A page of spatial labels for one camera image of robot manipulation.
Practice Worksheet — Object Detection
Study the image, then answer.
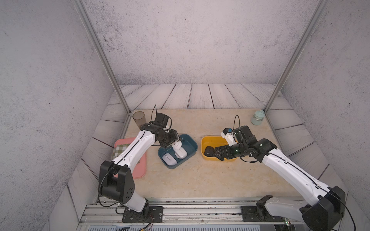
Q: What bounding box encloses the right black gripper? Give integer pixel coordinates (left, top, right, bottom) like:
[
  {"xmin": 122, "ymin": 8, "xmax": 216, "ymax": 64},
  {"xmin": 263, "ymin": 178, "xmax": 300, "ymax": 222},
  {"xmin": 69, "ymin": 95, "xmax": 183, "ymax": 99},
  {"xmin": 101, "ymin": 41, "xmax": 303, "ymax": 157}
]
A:
[{"xmin": 212, "ymin": 143, "xmax": 248, "ymax": 160}]

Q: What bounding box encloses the long white mouse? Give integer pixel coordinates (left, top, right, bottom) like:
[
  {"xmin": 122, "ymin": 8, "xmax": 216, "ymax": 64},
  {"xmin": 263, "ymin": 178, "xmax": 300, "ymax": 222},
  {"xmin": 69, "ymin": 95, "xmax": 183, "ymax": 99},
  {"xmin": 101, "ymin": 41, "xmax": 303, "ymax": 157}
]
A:
[{"xmin": 172, "ymin": 141, "xmax": 188, "ymax": 159}]

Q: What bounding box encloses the small white mouse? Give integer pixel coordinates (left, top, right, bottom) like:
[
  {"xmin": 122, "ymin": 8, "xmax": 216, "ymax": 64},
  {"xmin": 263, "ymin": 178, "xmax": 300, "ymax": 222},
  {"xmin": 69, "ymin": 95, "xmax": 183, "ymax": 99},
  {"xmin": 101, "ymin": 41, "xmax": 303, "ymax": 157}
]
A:
[{"xmin": 162, "ymin": 153, "xmax": 177, "ymax": 166}]

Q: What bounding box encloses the dark teal storage box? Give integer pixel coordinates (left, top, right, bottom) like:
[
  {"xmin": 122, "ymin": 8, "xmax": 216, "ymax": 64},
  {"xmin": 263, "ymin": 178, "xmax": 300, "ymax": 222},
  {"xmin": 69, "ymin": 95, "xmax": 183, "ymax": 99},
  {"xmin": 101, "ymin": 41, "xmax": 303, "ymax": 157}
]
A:
[{"xmin": 158, "ymin": 134, "xmax": 198, "ymax": 169}]

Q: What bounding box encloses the yellow storage box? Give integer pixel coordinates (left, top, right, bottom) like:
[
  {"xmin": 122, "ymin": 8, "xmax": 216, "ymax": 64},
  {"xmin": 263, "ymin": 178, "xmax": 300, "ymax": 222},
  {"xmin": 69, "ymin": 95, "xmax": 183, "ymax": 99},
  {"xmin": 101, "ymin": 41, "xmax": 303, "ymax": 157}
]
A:
[{"xmin": 201, "ymin": 136, "xmax": 228, "ymax": 161}]

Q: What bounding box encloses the black mouse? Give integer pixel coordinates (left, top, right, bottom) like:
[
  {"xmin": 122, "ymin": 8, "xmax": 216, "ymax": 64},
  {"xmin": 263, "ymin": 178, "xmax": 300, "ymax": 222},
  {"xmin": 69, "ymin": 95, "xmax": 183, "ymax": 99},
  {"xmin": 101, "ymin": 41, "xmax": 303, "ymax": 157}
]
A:
[{"xmin": 204, "ymin": 146, "xmax": 214, "ymax": 157}]

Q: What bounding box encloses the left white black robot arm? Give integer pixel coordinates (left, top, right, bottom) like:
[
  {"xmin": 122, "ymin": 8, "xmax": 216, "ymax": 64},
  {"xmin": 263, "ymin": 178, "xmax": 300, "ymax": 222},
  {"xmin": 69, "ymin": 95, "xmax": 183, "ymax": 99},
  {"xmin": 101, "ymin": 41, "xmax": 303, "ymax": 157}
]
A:
[{"xmin": 98, "ymin": 113, "xmax": 188, "ymax": 213}]

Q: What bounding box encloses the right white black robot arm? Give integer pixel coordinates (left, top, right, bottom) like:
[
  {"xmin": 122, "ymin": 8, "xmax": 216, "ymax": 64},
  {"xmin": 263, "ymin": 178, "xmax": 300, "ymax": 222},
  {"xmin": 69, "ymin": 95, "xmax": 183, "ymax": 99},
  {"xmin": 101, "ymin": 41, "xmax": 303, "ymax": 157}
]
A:
[{"xmin": 214, "ymin": 126, "xmax": 346, "ymax": 231}]

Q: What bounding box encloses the brown translucent cup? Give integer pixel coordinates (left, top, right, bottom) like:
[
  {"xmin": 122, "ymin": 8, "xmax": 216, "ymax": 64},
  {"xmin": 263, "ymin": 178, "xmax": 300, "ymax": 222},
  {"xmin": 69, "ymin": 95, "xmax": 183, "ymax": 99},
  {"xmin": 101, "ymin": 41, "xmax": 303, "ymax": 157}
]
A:
[{"xmin": 132, "ymin": 111, "xmax": 146, "ymax": 131}]

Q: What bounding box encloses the pale green glass jar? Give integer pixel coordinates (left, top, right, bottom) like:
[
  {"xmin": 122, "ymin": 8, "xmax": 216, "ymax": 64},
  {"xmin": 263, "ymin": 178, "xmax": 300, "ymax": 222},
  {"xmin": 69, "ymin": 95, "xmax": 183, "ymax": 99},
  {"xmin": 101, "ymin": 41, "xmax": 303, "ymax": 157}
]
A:
[{"xmin": 251, "ymin": 110, "xmax": 265, "ymax": 126}]

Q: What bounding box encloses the pink tray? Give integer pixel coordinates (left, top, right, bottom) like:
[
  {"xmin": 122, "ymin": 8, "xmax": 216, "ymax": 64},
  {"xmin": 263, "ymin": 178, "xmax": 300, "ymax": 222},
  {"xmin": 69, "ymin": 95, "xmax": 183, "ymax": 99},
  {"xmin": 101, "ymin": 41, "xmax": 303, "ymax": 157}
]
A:
[{"xmin": 114, "ymin": 138, "xmax": 147, "ymax": 179}]

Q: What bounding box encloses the green checkered cloth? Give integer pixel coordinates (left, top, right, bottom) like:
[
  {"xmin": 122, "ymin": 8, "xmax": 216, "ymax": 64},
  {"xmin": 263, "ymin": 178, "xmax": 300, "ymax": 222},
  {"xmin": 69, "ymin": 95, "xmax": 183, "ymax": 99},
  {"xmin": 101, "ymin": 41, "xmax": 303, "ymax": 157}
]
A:
[{"xmin": 112, "ymin": 144, "xmax": 129, "ymax": 160}]

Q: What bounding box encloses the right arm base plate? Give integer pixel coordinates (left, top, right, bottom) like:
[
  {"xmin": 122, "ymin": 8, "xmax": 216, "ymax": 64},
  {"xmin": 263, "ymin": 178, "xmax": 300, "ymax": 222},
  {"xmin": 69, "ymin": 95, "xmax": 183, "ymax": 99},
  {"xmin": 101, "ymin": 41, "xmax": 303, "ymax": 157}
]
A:
[{"xmin": 240, "ymin": 206, "xmax": 285, "ymax": 222}]

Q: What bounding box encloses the aluminium rail frame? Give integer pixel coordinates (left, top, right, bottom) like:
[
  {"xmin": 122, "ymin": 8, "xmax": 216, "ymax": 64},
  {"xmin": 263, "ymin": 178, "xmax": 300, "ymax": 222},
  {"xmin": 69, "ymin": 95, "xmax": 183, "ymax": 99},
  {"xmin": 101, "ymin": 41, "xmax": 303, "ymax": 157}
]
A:
[{"xmin": 76, "ymin": 197, "xmax": 321, "ymax": 231}]

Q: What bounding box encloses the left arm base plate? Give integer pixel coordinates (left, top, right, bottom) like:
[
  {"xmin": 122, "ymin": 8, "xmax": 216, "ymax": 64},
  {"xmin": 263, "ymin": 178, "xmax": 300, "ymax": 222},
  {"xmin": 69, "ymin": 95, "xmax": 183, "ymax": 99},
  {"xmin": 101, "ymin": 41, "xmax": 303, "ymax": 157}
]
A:
[{"xmin": 122, "ymin": 206, "xmax": 164, "ymax": 223}]

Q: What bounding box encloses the right aluminium corner post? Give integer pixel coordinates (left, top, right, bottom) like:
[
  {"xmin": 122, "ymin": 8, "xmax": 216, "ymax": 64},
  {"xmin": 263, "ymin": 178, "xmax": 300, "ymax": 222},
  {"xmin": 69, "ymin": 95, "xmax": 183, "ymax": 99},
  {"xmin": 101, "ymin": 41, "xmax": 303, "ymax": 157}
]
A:
[{"xmin": 264, "ymin": 0, "xmax": 329, "ymax": 114}]

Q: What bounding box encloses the aluminium corner post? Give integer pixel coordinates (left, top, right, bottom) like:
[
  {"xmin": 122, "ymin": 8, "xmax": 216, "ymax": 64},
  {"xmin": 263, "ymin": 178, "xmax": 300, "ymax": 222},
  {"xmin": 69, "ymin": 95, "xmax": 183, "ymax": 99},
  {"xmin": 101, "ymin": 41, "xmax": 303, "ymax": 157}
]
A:
[
  {"xmin": 72, "ymin": 0, "xmax": 131, "ymax": 114},
  {"xmin": 264, "ymin": 0, "xmax": 329, "ymax": 114}
]

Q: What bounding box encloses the left aluminium corner post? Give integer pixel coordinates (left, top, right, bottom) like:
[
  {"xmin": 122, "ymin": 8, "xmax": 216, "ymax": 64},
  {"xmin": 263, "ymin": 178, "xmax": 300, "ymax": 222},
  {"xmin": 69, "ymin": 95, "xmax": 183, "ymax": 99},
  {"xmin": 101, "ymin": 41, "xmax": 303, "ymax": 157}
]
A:
[{"xmin": 72, "ymin": 0, "xmax": 131, "ymax": 114}]

